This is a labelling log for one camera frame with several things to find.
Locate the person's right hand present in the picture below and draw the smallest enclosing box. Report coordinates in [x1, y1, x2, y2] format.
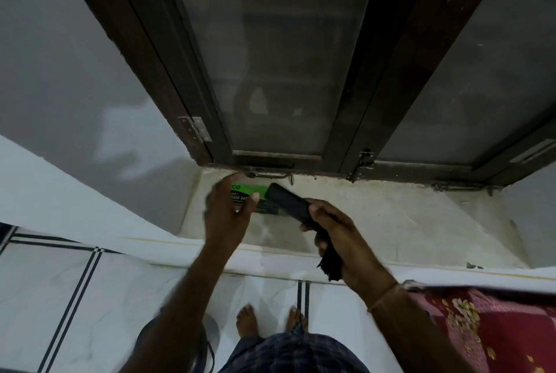
[300, 199, 398, 306]

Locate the person's left hand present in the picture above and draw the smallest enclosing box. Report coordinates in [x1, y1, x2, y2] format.
[203, 172, 260, 253]

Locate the green garbage bag packet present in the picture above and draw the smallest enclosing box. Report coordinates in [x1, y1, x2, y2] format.
[228, 183, 288, 216]

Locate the black garbage bag roll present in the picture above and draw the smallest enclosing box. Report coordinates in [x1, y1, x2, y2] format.
[264, 182, 345, 282]

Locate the person's right forearm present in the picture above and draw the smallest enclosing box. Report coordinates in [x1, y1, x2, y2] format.
[367, 284, 476, 373]

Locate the person's left forearm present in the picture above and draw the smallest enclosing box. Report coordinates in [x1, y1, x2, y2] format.
[116, 247, 243, 373]

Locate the metal window hook latch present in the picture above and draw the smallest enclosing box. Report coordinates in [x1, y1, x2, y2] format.
[431, 181, 501, 196]
[245, 170, 297, 185]

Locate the metal window tower bolt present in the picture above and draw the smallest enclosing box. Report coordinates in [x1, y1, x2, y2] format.
[347, 150, 375, 183]

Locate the metal window hinge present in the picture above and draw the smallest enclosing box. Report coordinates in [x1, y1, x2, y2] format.
[177, 116, 213, 144]

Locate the orange wrist thread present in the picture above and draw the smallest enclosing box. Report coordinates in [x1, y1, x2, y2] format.
[367, 283, 405, 313]

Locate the person's right foot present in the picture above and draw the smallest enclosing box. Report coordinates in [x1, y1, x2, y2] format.
[285, 306, 308, 334]

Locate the person's foot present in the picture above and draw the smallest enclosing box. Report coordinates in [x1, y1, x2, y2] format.
[235, 304, 260, 339]
[285, 306, 308, 334]

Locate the person's left foot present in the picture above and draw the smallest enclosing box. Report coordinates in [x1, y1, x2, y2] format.
[235, 304, 260, 339]

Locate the dark checked lungi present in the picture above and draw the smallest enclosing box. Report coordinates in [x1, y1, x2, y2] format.
[217, 324, 371, 373]

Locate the frosted glass window pane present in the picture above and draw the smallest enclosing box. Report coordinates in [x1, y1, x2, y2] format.
[167, 0, 383, 156]
[378, 0, 556, 165]

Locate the red floral bed cover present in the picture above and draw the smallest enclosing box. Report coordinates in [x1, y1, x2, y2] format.
[408, 286, 556, 373]

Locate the dark wooden window frame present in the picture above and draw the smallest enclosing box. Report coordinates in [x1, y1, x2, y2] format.
[49, 0, 556, 188]

